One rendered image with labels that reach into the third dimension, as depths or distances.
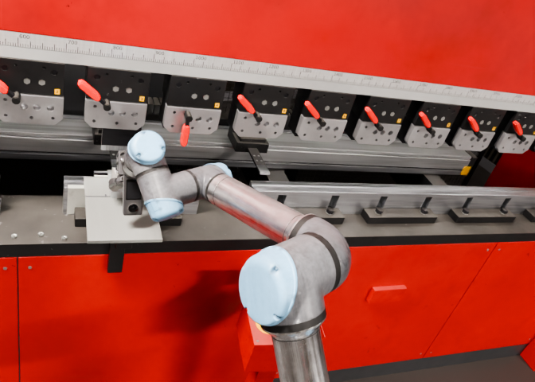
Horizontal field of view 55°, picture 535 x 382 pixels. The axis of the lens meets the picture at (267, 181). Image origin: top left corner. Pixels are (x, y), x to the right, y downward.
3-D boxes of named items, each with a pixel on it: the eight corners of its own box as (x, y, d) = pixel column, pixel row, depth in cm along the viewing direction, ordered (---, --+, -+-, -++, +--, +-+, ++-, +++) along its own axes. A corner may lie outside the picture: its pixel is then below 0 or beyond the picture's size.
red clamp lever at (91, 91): (81, 81, 119) (112, 107, 125) (80, 74, 122) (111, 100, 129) (76, 86, 120) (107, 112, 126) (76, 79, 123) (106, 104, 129)
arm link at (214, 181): (382, 231, 94) (215, 149, 125) (345, 249, 87) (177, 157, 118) (371, 283, 99) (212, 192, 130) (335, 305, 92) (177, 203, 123)
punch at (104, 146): (100, 151, 140) (103, 121, 135) (100, 147, 142) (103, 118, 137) (138, 153, 144) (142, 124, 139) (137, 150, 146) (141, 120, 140)
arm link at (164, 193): (205, 204, 114) (187, 159, 115) (162, 218, 107) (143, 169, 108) (187, 213, 120) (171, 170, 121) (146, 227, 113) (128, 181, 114)
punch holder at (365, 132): (353, 143, 162) (372, 96, 153) (341, 130, 168) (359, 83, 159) (392, 146, 168) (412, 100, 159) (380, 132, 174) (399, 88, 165)
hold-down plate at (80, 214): (74, 227, 143) (75, 219, 142) (74, 215, 147) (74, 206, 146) (180, 226, 155) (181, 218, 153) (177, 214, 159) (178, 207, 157)
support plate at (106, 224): (87, 243, 123) (87, 240, 123) (83, 179, 143) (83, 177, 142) (162, 242, 130) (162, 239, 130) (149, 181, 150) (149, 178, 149)
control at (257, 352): (244, 372, 144) (259, 330, 134) (235, 326, 156) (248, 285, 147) (310, 370, 150) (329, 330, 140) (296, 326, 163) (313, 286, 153)
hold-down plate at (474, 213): (454, 223, 196) (458, 216, 195) (447, 214, 200) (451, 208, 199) (513, 222, 208) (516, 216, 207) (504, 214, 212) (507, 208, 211)
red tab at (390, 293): (368, 303, 196) (374, 290, 192) (365, 299, 197) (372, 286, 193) (400, 301, 201) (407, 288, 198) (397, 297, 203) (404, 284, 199)
